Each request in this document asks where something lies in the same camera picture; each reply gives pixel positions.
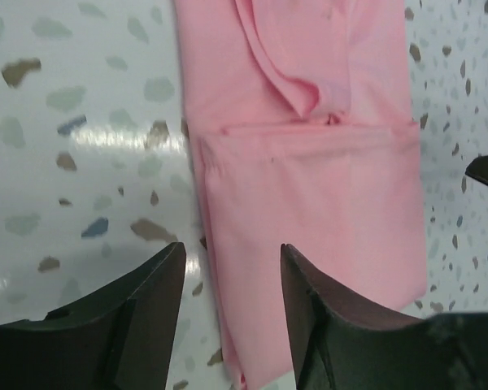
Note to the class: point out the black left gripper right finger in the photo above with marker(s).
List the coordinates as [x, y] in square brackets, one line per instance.
[342, 340]

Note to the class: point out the pink t shirt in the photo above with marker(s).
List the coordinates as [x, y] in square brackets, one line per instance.
[301, 133]

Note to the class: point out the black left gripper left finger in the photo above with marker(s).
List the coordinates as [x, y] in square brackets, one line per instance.
[118, 337]

